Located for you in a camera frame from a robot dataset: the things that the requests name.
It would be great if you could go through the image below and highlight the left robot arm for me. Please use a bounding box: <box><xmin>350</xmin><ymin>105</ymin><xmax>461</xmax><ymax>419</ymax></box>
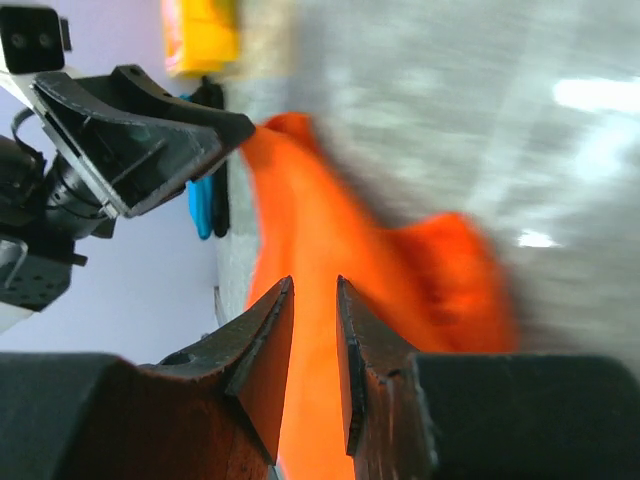
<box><xmin>1</xmin><ymin>65</ymin><xmax>255</xmax><ymax>329</ymax></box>

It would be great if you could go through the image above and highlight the folded blue t-shirt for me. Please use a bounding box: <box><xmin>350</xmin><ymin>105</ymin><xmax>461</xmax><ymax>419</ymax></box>
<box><xmin>178</xmin><ymin>92</ymin><xmax>215</xmax><ymax>241</ymax></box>

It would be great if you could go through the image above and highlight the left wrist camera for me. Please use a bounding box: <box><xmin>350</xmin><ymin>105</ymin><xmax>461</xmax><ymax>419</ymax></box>
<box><xmin>1</xmin><ymin>3</ymin><xmax>66</xmax><ymax>75</ymax></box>

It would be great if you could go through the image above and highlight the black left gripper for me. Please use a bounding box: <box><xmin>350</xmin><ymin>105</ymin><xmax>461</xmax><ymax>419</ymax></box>
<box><xmin>1</xmin><ymin>64</ymin><xmax>256</xmax><ymax>310</ymax></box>

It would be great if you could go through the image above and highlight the yellow plastic bin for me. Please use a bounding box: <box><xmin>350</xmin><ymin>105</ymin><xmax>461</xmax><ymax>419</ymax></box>
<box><xmin>161</xmin><ymin>0</ymin><xmax>240</xmax><ymax>77</ymax></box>

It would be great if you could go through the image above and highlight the orange t-shirt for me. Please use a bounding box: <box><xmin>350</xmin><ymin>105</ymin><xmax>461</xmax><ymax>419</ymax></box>
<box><xmin>241</xmin><ymin>112</ymin><xmax>517</xmax><ymax>479</ymax></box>

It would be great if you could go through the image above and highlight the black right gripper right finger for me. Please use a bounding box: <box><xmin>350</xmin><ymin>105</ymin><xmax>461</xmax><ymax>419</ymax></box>
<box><xmin>336</xmin><ymin>278</ymin><xmax>639</xmax><ymax>479</ymax></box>

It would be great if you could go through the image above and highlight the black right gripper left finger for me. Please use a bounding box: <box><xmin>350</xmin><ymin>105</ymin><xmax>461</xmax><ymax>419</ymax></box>
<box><xmin>1</xmin><ymin>277</ymin><xmax>294</xmax><ymax>479</ymax></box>

